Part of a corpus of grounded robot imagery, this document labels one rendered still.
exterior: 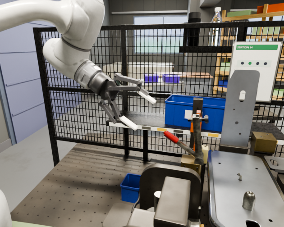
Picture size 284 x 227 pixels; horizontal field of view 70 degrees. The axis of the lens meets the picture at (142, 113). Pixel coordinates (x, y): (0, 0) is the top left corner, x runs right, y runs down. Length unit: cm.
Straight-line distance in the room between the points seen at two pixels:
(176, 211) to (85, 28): 56
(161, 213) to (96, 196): 82
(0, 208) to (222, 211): 65
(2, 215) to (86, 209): 41
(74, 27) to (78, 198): 82
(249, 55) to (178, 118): 48
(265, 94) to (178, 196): 98
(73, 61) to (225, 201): 64
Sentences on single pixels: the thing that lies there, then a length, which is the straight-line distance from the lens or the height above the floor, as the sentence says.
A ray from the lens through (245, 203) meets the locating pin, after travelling 68.
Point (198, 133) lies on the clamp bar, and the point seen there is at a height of 116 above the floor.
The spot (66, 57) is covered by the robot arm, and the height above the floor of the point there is 139.
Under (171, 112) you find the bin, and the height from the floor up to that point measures 110.
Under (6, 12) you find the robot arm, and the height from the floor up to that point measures 151.
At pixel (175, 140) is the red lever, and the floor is 112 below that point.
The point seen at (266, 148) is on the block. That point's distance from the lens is 102.
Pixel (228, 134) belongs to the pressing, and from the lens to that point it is 100.
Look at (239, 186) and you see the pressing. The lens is 77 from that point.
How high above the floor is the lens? 143
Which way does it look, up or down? 18 degrees down
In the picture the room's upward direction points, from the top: straight up
